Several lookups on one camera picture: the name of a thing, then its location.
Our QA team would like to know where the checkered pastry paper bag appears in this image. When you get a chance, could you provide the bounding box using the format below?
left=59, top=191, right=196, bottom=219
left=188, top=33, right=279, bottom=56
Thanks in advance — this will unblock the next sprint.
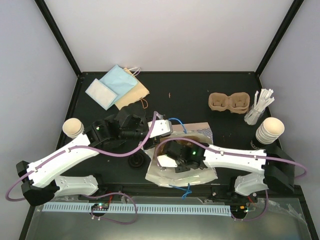
left=142, top=120, right=218, bottom=188

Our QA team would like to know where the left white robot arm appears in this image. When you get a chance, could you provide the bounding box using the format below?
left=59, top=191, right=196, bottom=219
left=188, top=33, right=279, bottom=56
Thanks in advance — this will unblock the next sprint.
left=16, top=106, right=172, bottom=206

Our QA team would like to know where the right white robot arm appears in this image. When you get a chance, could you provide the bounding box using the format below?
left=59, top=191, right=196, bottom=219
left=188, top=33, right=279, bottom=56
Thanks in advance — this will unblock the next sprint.
left=156, top=138, right=295, bottom=202

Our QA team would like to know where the white napkin pack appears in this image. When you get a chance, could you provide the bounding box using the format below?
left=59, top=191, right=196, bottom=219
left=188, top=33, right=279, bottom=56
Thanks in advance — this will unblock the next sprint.
left=85, top=79, right=118, bottom=110

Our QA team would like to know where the black cup lid front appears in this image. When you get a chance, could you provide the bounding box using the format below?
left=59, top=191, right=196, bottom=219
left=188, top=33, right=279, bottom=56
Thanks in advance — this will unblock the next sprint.
left=128, top=153, right=146, bottom=169

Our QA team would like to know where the brown kraft paper bag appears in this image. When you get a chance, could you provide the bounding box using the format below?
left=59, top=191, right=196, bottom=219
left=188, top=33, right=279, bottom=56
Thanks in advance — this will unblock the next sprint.
left=115, top=67, right=150, bottom=110

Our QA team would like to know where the light blue paper bag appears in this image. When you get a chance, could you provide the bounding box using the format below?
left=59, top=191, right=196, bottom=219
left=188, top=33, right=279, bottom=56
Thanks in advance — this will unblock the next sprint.
left=99, top=64, right=138, bottom=105

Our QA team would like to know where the right circuit board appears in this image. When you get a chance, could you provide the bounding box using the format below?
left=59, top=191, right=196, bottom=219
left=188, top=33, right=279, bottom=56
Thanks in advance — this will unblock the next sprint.
left=230, top=205, right=257, bottom=214

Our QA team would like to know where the circuit board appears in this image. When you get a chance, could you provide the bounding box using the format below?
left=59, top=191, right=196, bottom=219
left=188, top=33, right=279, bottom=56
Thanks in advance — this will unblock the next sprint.
left=91, top=203, right=109, bottom=211
left=230, top=205, right=257, bottom=214

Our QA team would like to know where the left circuit board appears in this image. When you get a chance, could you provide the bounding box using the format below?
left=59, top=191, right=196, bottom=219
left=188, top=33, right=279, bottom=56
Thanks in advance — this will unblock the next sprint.
left=91, top=203, right=109, bottom=211

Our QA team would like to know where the left paper cup stack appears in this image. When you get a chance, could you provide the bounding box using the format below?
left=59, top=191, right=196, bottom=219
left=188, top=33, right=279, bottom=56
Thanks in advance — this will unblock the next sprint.
left=62, top=118, right=84, bottom=139

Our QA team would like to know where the paper cup stack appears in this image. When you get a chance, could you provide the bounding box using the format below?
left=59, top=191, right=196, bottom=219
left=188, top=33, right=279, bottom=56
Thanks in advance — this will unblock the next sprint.
left=62, top=118, right=84, bottom=139
left=255, top=117, right=285, bottom=145

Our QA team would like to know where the brown pulp cup carrier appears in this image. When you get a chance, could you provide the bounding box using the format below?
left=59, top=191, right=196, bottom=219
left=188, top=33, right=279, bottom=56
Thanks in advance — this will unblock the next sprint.
left=208, top=92, right=250, bottom=114

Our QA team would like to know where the right paper cup stack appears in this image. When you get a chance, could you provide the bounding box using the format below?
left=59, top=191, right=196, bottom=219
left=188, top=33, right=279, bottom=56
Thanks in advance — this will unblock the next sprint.
left=255, top=117, right=285, bottom=145

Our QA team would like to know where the glass of wrapped straws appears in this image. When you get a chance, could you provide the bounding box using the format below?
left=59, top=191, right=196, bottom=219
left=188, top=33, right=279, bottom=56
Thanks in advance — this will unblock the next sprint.
left=244, top=88, right=275, bottom=126

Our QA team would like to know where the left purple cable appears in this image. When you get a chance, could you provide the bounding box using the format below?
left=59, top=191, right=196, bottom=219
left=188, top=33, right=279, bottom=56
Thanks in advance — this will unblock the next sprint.
left=5, top=111, right=165, bottom=202

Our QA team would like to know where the purple cable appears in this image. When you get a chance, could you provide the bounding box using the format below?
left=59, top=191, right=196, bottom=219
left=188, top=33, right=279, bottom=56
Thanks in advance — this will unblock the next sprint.
left=154, top=138, right=308, bottom=178
left=5, top=111, right=165, bottom=202

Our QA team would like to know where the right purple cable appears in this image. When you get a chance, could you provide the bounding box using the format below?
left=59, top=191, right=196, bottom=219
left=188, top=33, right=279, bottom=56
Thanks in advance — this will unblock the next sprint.
left=154, top=138, right=308, bottom=178

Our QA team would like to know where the blue slotted cable duct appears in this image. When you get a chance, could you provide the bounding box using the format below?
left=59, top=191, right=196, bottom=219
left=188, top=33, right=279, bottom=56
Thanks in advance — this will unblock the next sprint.
left=42, top=202, right=231, bottom=217

